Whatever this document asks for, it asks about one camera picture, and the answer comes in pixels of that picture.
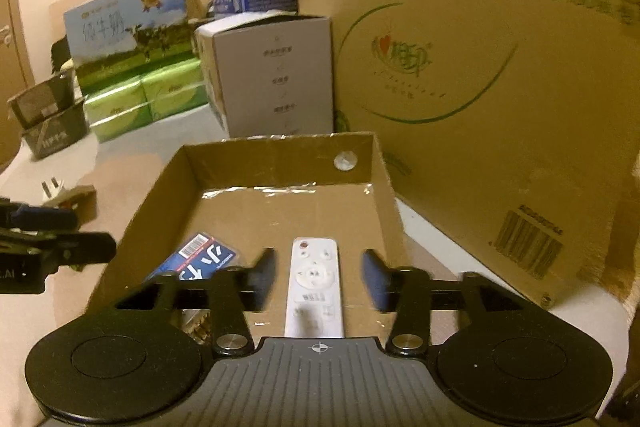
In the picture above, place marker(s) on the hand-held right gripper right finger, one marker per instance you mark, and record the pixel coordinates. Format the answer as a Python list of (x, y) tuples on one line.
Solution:
[(374, 279)]

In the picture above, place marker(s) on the white plug adapter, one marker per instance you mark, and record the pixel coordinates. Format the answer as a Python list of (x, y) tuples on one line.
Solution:
[(52, 192)]

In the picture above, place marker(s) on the gold panel device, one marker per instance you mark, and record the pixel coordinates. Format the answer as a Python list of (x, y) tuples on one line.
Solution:
[(82, 204)]

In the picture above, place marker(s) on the white remote control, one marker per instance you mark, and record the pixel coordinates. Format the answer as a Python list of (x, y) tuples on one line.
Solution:
[(314, 277)]

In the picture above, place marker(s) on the green tissue pack bundle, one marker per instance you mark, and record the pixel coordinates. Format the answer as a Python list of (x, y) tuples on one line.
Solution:
[(145, 99)]

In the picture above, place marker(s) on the shallow cardboard box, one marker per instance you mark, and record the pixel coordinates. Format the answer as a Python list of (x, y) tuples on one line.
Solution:
[(240, 217)]

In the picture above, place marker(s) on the blue playing card pack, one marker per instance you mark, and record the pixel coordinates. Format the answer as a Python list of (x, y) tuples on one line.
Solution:
[(200, 257)]

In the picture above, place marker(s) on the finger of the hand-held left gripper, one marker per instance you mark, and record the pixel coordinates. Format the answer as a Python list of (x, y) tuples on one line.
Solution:
[(45, 218), (85, 248)]

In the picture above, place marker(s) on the large brown cardboard box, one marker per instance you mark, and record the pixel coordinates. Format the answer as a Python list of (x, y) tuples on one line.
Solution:
[(450, 82)]

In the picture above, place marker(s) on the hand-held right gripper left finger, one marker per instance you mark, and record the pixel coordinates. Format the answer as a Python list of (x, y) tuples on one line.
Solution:
[(262, 279)]

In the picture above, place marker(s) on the black bag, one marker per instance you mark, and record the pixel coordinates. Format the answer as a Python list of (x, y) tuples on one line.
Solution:
[(59, 54)]

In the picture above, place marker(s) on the white product box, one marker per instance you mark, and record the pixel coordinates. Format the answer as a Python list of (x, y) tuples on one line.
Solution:
[(280, 72)]

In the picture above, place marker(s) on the wooden door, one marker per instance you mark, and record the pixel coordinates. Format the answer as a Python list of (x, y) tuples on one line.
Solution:
[(12, 17)]

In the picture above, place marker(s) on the milk gift box with cows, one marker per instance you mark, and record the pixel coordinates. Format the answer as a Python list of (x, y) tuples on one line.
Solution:
[(125, 37)]

